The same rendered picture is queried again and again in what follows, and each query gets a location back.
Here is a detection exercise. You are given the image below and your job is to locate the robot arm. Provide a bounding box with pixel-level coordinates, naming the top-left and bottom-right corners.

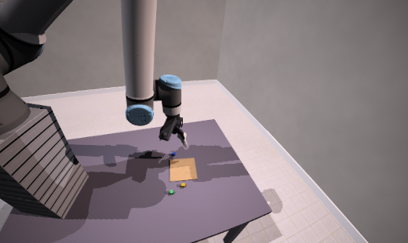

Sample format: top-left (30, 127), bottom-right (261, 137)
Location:
top-left (0, 0), bottom-right (182, 141)

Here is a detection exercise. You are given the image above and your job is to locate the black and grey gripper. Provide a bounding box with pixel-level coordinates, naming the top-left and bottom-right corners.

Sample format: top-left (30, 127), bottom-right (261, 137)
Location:
top-left (165, 114), bottom-right (188, 147)

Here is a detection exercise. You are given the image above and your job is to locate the peach square mat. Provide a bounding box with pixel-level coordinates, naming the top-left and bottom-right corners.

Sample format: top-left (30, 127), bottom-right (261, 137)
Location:
top-left (170, 158), bottom-right (198, 182)

